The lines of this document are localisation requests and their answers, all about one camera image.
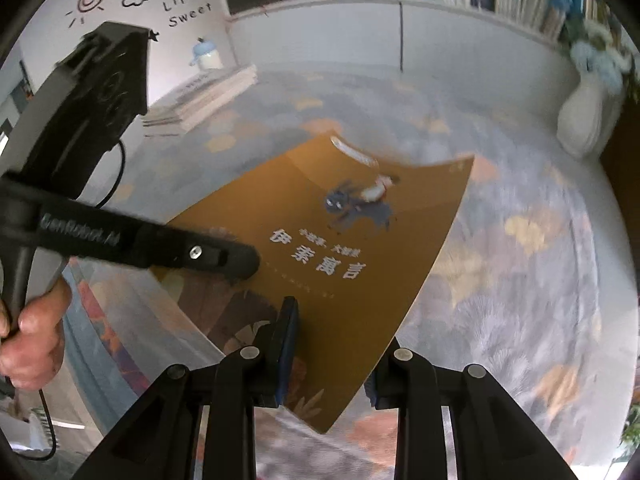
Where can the brown book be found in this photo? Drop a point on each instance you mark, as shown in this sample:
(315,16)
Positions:
(300,200)

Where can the person's left hand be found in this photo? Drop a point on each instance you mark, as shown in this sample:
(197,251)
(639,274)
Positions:
(40,345)

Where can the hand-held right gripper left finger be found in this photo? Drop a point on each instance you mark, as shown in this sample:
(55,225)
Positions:
(289,350)

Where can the red cover book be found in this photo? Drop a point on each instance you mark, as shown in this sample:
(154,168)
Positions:
(210,95)

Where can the white bookcase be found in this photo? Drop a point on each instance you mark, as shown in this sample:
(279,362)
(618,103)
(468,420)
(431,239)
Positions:
(325,35)

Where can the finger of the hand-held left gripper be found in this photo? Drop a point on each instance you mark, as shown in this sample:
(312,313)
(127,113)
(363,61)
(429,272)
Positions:
(210,257)

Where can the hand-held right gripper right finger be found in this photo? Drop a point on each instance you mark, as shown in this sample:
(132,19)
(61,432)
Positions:
(381,395)

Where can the white bottle blue cap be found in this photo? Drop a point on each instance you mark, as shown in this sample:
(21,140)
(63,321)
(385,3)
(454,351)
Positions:
(206,55)

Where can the black lettering wall decal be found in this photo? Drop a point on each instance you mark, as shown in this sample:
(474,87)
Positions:
(187,7)

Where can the fan-patterned tablecloth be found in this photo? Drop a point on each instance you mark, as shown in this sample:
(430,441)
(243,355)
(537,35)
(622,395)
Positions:
(525,270)

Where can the white vase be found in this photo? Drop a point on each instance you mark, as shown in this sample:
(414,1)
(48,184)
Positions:
(585,115)

